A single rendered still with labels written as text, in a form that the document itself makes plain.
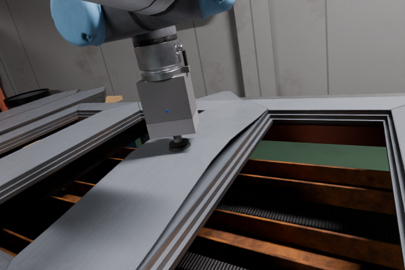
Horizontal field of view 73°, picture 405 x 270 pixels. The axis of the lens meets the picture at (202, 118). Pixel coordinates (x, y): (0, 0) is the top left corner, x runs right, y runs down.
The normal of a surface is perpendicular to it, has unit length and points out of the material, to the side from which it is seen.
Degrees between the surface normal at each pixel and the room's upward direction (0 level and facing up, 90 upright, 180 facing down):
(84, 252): 5
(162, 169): 7
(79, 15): 90
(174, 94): 90
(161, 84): 90
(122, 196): 8
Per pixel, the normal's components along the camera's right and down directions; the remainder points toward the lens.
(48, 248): -0.22, -0.89
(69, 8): -0.45, 0.37
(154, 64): -0.08, 0.36
